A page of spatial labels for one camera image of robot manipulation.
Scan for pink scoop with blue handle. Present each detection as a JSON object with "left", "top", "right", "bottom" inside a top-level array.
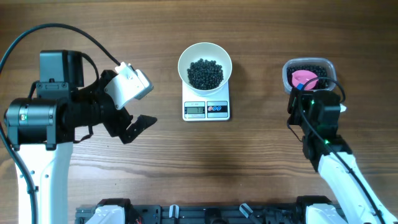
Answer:
[{"left": 292, "top": 70, "right": 318, "bottom": 90}]

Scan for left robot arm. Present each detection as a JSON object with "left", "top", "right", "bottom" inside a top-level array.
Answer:
[{"left": 4, "top": 50, "right": 157, "bottom": 223}]

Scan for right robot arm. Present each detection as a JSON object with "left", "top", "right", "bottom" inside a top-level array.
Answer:
[{"left": 287, "top": 88, "right": 397, "bottom": 223}]

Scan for white digital kitchen scale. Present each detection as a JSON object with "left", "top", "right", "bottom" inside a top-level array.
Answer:
[{"left": 182, "top": 82, "right": 231, "bottom": 122}]

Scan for black beans in bowl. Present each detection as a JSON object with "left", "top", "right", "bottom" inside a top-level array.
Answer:
[{"left": 187, "top": 58, "right": 224, "bottom": 90}]

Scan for white bowl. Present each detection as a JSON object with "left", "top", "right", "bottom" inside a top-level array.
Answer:
[{"left": 178, "top": 42, "right": 232, "bottom": 96}]

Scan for clear plastic container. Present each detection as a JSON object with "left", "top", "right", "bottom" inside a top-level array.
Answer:
[{"left": 282, "top": 57, "right": 337, "bottom": 94}]

